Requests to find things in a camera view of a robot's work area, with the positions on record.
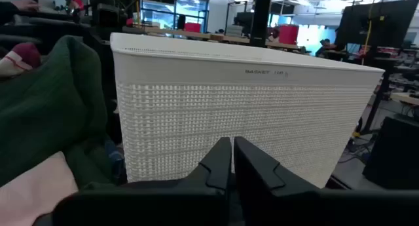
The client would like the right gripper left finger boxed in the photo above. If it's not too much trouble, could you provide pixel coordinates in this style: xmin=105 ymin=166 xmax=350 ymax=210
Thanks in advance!
xmin=52 ymin=136 xmax=232 ymax=226

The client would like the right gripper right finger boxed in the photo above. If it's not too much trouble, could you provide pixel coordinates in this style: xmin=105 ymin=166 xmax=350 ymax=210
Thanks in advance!
xmin=232 ymin=136 xmax=419 ymax=226

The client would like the small red bin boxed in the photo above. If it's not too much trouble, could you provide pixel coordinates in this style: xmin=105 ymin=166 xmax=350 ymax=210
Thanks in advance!
xmin=183 ymin=22 xmax=202 ymax=33

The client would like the black panel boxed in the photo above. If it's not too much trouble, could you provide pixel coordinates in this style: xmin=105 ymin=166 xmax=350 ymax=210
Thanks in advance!
xmin=333 ymin=0 xmax=419 ymax=50

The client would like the light pink garment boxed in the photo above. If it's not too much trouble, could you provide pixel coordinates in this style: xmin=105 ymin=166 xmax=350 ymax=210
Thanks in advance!
xmin=0 ymin=151 xmax=80 ymax=226

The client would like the white striped maroon-toe sock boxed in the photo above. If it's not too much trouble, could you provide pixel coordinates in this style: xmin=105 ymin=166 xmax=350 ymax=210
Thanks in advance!
xmin=0 ymin=42 xmax=42 ymax=78

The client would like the white plastic laundry basket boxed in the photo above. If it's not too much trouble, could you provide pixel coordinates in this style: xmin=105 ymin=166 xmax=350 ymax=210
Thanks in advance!
xmin=109 ymin=31 xmax=386 ymax=189

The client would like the large red bin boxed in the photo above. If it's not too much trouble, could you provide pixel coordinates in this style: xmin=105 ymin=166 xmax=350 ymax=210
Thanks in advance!
xmin=278 ymin=24 xmax=300 ymax=45

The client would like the person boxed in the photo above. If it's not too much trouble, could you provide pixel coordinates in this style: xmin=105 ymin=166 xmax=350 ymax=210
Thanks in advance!
xmin=316 ymin=38 xmax=338 ymax=58

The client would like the person's hand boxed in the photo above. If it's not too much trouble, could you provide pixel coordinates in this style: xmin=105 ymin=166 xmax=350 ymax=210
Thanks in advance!
xmin=11 ymin=0 xmax=41 ymax=12

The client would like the yellow hanging cable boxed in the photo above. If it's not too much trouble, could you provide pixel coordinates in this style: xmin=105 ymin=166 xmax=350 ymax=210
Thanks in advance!
xmin=361 ymin=3 xmax=374 ymax=65

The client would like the black pillar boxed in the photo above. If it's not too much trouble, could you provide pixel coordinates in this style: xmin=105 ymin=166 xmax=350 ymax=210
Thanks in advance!
xmin=249 ymin=0 xmax=273 ymax=47

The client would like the black cabinet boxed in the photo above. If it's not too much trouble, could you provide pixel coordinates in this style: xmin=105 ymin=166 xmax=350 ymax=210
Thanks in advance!
xmin=362 ymin=116 xmax=419 ymax=190

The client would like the dark green sweater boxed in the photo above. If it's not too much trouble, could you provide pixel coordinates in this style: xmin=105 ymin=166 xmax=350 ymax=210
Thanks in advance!
xmin=0 ymin=35 xmax=127 ymax=191

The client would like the wooden workbench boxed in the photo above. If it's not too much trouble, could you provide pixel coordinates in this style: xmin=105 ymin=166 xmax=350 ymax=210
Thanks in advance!
xmin=130 ymin=24 xmax=302 ymax=52

